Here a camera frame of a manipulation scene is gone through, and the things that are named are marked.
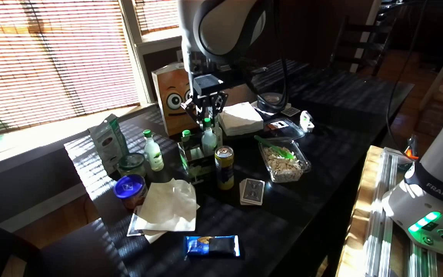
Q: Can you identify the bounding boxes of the dark wooden chair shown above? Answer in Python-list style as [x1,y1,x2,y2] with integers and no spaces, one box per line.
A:
[0,217,130,277]

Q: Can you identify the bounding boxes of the jar with blue lid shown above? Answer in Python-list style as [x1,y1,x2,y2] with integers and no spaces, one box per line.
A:
[112,173,147,211]

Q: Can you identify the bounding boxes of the green plastic fork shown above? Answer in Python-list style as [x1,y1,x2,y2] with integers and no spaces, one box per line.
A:
[253,134,298,162]

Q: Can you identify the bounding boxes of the black bottle box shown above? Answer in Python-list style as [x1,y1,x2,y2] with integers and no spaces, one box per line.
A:
[175,128,224,182]

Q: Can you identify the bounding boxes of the blue playing card deck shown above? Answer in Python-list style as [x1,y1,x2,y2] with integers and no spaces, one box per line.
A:
[236,177,267,208]

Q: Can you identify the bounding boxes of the wooden window blinds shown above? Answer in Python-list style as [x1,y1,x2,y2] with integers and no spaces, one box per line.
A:
[0,0,141,139]

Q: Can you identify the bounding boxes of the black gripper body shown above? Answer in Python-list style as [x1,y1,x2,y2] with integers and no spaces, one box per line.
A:
[188,91,228,112]

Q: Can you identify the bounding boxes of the brown cardboard box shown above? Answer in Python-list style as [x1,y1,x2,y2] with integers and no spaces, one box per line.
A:
[150,62,198,139]

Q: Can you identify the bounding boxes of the green and white carton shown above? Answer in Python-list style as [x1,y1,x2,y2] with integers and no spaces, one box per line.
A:
[87,112,130,177]

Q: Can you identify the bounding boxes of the white bottle with green cap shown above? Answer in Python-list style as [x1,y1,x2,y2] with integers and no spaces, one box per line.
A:
[141,128,165,174]
[199,116,219,157]
[179,128,193,156]

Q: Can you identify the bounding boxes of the clear plastic container with seeds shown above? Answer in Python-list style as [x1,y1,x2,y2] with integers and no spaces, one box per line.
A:
[255,136,313,185]

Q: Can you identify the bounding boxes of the blue snack bar wrapper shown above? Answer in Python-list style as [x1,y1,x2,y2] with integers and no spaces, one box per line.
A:
[182,234,242,260]

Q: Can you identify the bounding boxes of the glass jar with dark lid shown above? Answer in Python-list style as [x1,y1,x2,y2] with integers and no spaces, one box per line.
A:
[115,151,147,179]

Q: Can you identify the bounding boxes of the white crumpled paper napkin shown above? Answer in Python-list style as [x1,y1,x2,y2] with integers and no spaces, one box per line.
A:
[124,177,201,245]

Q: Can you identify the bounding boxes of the black cable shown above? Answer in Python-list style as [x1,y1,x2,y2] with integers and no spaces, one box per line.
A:
[244,51,304,116]

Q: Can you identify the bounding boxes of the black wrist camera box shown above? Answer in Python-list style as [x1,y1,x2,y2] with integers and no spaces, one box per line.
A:
[192,72,225,96]

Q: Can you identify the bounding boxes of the small white figurine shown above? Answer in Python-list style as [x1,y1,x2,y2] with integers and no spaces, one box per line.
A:
[298,109,316,134]

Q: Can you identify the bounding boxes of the yellow drink can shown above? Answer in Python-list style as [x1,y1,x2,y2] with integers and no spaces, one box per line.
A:
[212,145,236,193]

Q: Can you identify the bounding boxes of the white Franka robot base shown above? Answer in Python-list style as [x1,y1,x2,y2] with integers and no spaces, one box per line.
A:
[381,51,443,265]

